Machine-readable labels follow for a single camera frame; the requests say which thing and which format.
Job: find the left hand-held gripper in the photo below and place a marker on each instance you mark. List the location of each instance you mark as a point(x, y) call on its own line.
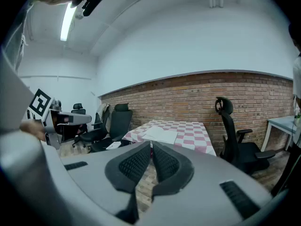
point(50, 120)

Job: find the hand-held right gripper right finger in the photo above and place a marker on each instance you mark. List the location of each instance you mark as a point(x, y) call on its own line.
point(169, 163)

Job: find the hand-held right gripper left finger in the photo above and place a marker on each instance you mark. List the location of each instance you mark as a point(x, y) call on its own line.
point(131, 166)

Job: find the white book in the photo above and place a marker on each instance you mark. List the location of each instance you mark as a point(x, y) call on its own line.
point(161, 134)

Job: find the person's left forearm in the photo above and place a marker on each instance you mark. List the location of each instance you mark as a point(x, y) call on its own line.
point(31, 128)

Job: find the white booklet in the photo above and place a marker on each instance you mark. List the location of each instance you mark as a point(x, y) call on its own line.
point(113, 145)

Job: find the black office chair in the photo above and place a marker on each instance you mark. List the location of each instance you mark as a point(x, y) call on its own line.
point(78, 107)
point(94, 132)
point(232, 140)
point(121, 123)

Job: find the pink white checkered tablecloth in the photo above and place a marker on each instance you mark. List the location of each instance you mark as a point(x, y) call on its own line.
point(192, 133)

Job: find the beige jacket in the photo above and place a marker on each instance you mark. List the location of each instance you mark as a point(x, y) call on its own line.
point(103, 109)

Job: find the grey hoodie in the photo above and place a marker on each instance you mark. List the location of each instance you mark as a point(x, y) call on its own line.
point(14, 55)

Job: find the fluorescent ceiling light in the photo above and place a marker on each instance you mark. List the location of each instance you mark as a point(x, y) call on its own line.
point(67, 22)

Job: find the white desk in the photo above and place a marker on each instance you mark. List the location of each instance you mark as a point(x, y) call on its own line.
point(281, 121)

